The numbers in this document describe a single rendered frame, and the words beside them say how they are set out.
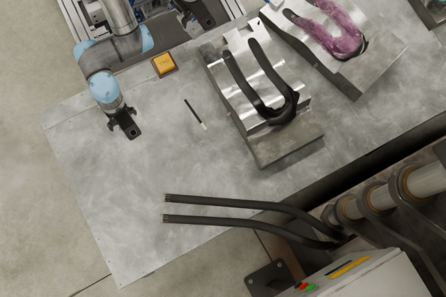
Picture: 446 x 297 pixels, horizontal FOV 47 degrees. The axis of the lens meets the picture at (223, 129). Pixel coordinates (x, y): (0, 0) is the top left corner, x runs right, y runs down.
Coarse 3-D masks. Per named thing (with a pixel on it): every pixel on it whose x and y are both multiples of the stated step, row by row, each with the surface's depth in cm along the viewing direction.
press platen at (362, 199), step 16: (368, 192) 135; (368, 208) 134; (400, 208) 135; (384, 224) 134; (400, 224) 134; (416, 224) 134; (416, 240) 133; (432, 240) 133; (432, 256) 132; (432, 272) 134
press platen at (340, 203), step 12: (336, 204) 160; (336, 216) 160; (348, 228) 160; (360, 228) 158; (372, 228) 158; (372, 240) 157; (384, 240) 157; (396, 240) 157; (408, 252) 157; (420, 264) 156; (420, 276) 155; (432, 276) 155; (432, 288) 154
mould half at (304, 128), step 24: (240, 48) 188; (264, 48) 189; (216, 72) 186; (288, 72) 185; (240, 96) 182; (264, 96) 180; (240, 120) 177; (264, 120) 177; (312, 120) 185; (264, 144) 182; (288, 144) 182
